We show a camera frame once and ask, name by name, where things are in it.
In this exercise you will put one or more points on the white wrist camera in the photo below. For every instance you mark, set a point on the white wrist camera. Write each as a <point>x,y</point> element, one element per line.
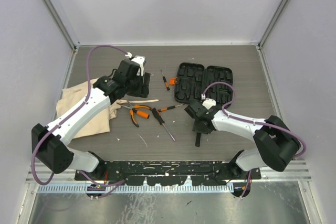
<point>140,60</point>
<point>207,102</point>

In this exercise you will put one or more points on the orange black slim screwdriver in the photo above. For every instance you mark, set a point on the orange black slim screwdriver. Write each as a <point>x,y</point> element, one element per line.
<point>170,107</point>

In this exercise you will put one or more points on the small black orange screwdriver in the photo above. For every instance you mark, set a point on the small black orange screwdriver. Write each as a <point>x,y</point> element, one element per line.
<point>165,81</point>

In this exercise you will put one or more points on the black plastic tool case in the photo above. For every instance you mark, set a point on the black plastic tool case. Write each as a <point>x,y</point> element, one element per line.
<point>194,78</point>

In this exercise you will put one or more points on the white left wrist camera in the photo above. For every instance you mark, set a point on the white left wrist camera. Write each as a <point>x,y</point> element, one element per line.
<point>140,60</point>

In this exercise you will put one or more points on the orange black pliers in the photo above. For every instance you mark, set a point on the orange black pliers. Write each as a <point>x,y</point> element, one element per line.
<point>136,110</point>

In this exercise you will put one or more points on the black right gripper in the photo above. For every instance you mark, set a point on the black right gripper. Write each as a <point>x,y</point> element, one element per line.
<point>197,128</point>

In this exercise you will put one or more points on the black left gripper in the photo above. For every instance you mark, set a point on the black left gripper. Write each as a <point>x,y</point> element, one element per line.
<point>143,89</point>

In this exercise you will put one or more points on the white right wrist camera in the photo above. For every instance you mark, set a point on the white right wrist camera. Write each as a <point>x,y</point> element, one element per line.
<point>207,102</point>

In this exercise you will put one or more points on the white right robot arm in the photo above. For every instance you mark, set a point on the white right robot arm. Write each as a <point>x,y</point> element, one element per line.
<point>275,144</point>

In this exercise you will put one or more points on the wooden flat stick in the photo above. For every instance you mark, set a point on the wooden flat stick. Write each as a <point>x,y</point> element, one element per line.
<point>144,101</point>

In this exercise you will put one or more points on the orange small tool piece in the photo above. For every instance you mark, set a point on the orange small tool piece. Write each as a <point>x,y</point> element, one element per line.
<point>173,81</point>

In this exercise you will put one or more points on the black handled claw hammer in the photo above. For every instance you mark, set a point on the black handled claw hammer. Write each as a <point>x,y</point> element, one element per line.
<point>198,140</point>

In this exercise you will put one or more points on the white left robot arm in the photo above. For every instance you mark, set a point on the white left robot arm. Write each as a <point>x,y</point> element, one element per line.
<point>50,142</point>

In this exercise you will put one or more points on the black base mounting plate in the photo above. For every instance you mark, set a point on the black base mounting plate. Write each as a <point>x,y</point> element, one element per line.
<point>136,173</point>

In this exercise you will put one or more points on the black handled large screwdriver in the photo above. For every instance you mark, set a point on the black handled large screwdriver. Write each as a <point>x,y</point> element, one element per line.
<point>158,117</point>

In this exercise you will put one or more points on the white slotted cable duct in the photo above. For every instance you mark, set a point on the white slotted cable duct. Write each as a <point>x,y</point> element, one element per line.
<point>125,189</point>

